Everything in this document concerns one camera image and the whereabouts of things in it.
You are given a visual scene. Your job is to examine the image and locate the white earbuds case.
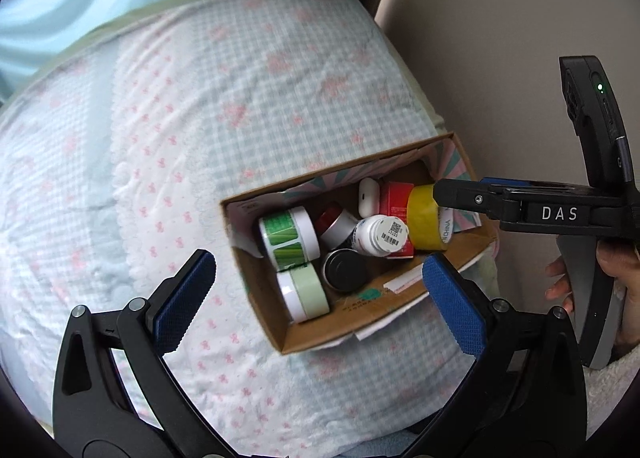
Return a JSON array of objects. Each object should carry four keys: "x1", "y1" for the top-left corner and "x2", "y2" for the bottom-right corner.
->
[{"x1": 358, "y1": 178, "x2": 381, "y2": 218}]

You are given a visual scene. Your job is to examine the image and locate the yellow tape roll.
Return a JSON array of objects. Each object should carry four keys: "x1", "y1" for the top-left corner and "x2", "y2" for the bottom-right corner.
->
[{"x1": 407, "y1": 185, "x2": 454, "y2": 251}]

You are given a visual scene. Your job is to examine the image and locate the white pill bottle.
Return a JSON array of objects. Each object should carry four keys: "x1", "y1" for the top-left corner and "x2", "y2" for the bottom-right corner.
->
[{"x1": 350, "y1": 214, "x2": 409, "y2": 258}]

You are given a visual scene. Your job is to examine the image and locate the red rectangular box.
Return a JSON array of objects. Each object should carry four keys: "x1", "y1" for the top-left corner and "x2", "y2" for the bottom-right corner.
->
[{"x1": 378, "y1": 182, "x2": 414, "y2": 259}]

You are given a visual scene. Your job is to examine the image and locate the white jar green label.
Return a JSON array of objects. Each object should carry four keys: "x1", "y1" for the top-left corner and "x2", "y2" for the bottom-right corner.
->
[{"x1": 258, "y1": 207, "x2": 320, "y2": 272}]

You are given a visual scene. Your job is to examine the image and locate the person's right hand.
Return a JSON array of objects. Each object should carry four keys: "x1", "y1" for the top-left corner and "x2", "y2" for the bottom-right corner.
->
[{"x1": 544, "y1": 239, "x2": 640, "y2": 354}]

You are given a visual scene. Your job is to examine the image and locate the open cardboard box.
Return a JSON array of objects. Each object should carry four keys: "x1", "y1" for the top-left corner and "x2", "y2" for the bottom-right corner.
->
[{"x1": 222, "y1": 133, "x2": 496, "y2": 354}]

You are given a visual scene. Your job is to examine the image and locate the red silver small jar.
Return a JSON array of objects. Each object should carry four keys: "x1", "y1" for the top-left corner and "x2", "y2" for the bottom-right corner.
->
[{"x1": 314, "y1": 207, "x2": 358, "y2": 250}]

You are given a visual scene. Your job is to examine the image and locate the checkered floral bed sheet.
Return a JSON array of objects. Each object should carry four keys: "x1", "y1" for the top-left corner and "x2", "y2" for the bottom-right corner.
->
[{"x1": 1, "y1": 0, "x2": 471, "y2": 457}]

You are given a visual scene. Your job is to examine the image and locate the pale green white jar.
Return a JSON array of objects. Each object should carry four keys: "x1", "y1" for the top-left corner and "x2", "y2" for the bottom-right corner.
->
[{"x1": 277, "y1": 263, "x2": 330, "y2": 324}]

